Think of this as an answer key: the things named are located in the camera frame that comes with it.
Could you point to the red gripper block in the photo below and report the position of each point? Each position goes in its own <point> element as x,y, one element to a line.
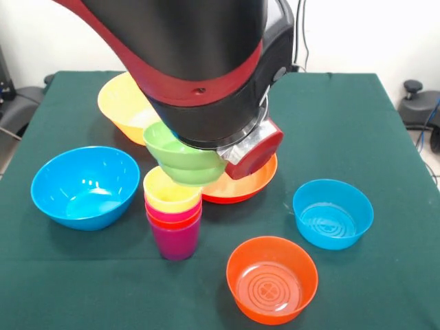
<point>258,158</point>

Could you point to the wide orange-red shallow bowl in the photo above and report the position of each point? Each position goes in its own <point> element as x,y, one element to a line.
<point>240,189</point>

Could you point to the green plastic bowl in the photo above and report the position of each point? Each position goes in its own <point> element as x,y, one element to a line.
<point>182,161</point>

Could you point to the small blue plastic bowl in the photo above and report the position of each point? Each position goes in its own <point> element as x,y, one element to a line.
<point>330,223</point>

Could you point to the small orange-red ringed bowl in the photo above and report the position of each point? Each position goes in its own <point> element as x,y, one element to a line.
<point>271,258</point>

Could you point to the yellow plastic cup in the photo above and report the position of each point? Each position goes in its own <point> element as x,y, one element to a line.
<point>161,196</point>

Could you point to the magenta-red plastic cup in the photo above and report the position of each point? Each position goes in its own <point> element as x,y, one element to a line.
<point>172,216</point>

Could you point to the orange-red plastic cup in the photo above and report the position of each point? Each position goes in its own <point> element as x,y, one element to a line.
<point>173,225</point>

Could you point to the large orange plastic bowl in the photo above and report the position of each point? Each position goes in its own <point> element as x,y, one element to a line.
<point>117,103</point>

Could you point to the large blue plastic bowl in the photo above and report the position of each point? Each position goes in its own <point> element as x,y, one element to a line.
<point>86,189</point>

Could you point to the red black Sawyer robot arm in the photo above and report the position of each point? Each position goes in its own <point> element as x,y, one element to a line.
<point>192,51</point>

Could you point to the dark green table cloth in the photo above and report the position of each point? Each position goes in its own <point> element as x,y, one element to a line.
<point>378,275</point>

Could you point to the black rounded floor base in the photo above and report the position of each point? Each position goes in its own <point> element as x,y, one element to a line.
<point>417,106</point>
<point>20,103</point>

